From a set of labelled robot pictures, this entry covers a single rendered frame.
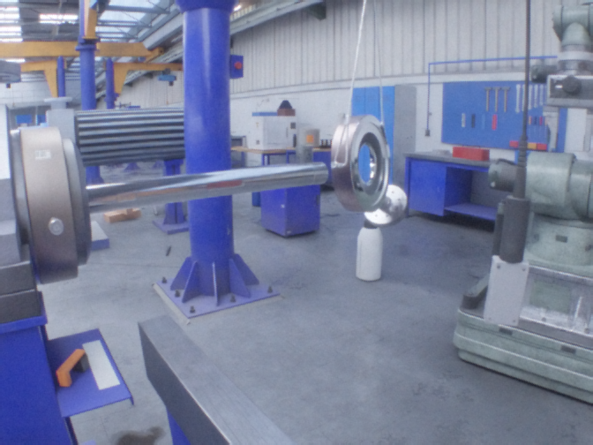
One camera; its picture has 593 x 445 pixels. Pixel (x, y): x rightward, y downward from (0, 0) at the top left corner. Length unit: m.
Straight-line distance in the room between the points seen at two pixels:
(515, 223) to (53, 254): 0.89
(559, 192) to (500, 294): 1.32
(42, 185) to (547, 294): 2.13
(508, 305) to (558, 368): 1.42
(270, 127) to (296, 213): 3.63
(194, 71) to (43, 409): 2.33
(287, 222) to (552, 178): 2.99
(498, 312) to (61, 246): 0.87
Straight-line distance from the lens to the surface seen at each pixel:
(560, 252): 2.21
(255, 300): 2.93
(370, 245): 3.25
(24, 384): 0.82
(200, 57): 2.79
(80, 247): 0.96
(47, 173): 0.90
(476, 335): 2.27
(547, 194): 2.09
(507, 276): 0.79
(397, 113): 6.06
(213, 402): 0.63
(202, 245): 2.89
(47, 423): 0.87
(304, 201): 4.46
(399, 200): 1.80
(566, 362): 2.20
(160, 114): 4.75
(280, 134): 7.95
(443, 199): 5.26
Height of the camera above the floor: 1.26
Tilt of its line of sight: 14 degrees down
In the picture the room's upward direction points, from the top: straight up
